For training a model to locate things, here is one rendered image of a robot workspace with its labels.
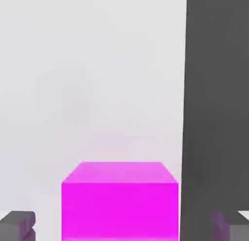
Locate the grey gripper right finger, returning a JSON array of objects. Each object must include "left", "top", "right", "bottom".
[{"left": 212, "top": 210, "right": 249, "bottom": 241}]

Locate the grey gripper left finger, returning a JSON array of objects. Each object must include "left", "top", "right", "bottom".
[{"left": 0, "top": 210, "right": 36, "bottom": 241}]

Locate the small magenta cube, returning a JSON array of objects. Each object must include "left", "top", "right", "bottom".
[{"left": 61, "top": 161, "right": 179, "bottom": 241}]

